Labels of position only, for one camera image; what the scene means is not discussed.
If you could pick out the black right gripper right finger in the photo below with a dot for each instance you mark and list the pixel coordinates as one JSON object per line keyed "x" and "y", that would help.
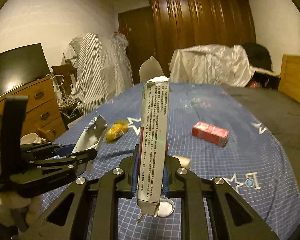
{"x": 211, "y": 209}

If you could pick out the silver crinkled plastic sheet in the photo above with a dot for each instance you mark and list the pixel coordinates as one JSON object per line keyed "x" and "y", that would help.
{"x": 212, "y": 64}

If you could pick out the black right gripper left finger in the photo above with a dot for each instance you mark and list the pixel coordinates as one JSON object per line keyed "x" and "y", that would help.
{"x": 88, "y": 209}

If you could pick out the yellow plastic wrapper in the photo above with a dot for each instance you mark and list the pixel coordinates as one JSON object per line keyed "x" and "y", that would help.
{"x": 117, "y": 129}

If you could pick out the white trash bin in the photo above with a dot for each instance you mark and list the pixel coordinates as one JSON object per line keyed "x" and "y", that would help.
{"x": 32, "y": 138}

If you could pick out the wooden chest of drawers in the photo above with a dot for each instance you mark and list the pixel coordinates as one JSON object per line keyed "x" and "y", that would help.
{"x": 42, "y": 113}

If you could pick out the dark wooden door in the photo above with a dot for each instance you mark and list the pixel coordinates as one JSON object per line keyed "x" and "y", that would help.
{"x": 138, "y": 27}

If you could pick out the black tv screen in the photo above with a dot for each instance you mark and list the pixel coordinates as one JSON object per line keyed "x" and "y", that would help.
{"x": 22, "y": 65}

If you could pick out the wooden headboard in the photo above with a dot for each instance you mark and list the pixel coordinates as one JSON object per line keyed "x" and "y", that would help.
{"x": 290, "y": 76}

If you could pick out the white round lid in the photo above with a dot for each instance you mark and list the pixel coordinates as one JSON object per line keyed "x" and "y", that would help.
{"x": 166, "y": 207}

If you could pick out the striped grey white cloth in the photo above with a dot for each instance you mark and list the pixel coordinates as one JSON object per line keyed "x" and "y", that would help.
{"x": 103, "y": 69}

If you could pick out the red white small box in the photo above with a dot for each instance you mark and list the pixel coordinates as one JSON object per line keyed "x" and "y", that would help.
{"x": 210, "y": 133}

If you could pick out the grey torn paper wrapper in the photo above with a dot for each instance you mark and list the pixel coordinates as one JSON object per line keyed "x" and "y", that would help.
{"x": 90, "y": 138}

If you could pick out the long grey printed box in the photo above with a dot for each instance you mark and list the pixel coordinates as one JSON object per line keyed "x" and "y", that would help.
{"x": 153, "y": 140}

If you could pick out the blue grid bed cover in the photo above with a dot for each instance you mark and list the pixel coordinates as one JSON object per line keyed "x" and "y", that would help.
{"x": 253, "y": 161}

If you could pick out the dark wooden wardrobe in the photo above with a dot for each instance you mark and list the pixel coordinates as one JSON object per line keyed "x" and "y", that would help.
{"x": 182, "y": 24}

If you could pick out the wooden chair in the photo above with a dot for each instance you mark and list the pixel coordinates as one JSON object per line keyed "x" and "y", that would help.
{"x": 66, "y": 77}

